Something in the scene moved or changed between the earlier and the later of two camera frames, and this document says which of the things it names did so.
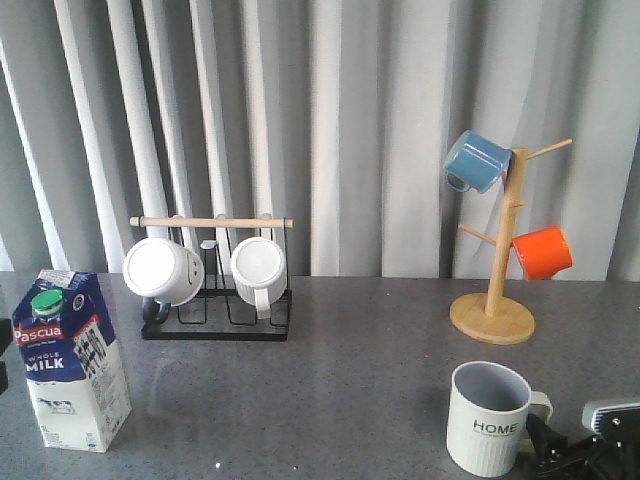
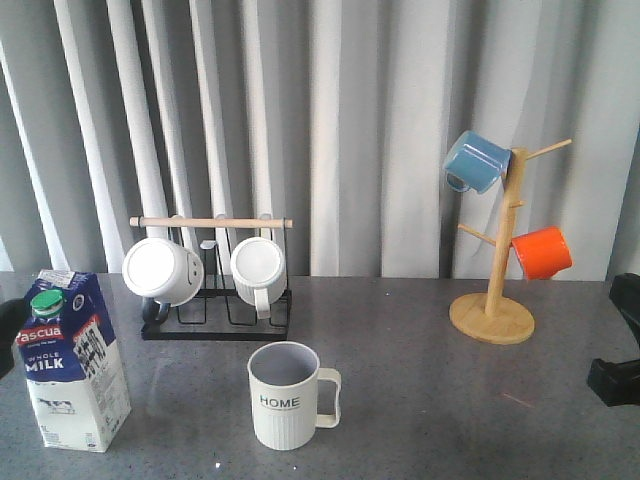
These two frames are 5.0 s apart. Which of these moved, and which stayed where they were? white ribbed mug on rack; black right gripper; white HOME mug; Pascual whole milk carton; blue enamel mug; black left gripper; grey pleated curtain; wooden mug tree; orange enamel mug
Moved: white HOME mug; black left gripper; black right gripper
Stayed: blue enamel mug; orange enamel mug; Pascual whole milk carton; grey pleated curtain; wooden mug tree; white ribbed mug on rack
